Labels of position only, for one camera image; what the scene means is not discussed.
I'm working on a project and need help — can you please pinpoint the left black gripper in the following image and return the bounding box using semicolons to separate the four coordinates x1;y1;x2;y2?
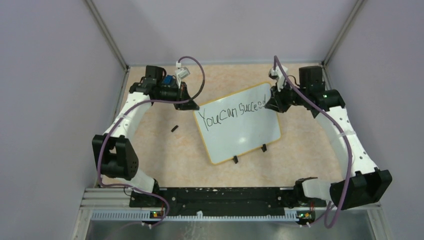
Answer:
156;81;200;111

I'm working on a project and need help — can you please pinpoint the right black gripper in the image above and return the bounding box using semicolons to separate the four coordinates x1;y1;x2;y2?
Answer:
265;79;307;114

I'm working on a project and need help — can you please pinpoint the yellow framed whiteboard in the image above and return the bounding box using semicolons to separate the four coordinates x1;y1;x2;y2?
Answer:
193;82;282;165

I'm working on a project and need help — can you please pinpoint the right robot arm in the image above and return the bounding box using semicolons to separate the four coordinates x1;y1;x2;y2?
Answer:
265;65;393;210

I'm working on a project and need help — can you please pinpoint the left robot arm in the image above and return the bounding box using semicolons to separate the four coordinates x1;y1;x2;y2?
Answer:
92;65;200;207

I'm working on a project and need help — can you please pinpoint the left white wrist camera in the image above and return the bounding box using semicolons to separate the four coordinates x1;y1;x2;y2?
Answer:
174;61;191;81

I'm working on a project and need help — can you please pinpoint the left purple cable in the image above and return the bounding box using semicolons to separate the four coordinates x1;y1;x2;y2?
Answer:
96;55;206;229

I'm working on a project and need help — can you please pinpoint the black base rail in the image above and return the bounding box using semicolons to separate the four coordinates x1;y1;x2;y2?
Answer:
129;186;327;218

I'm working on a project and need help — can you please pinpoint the white cable duct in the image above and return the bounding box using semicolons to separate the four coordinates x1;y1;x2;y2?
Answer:
90;210;299;222

